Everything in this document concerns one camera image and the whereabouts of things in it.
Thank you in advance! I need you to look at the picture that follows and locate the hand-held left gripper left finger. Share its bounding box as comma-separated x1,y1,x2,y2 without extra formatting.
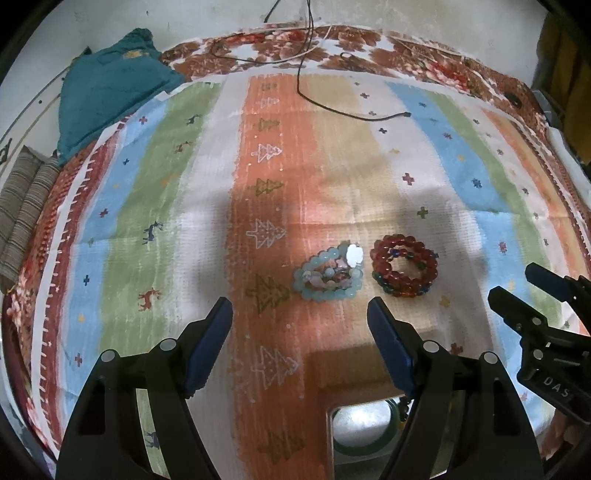
55,298,234,480

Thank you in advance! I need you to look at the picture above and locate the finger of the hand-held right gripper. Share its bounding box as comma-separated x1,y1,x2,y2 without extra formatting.
488,286,550,341
525,263,591,304

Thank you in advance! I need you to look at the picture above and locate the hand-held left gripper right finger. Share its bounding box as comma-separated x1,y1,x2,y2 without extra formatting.
367,298,541,480

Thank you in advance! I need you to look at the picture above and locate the metal tin box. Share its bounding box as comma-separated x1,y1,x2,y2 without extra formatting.
325,392,419,480

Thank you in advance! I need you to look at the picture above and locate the red bead bracelet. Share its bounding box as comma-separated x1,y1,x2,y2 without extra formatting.
369,234,439,297

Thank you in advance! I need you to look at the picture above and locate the light blue bead bracelet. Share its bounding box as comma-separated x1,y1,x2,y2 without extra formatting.
293,241,365,302

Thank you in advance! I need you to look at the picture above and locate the striped printed blanket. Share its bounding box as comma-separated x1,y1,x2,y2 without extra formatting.
28,74,591,480

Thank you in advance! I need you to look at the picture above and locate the striped grey pillow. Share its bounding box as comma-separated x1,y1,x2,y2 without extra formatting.
0,145,62,290

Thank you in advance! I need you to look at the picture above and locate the teal quilted cloth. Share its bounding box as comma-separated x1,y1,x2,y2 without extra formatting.
58,28,185,165

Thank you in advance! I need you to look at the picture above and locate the long black cable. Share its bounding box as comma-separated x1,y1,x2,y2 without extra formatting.
297,0,413,121

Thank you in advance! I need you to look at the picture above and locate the thin white cable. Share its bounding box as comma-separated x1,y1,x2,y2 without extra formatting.
228,25,335,65

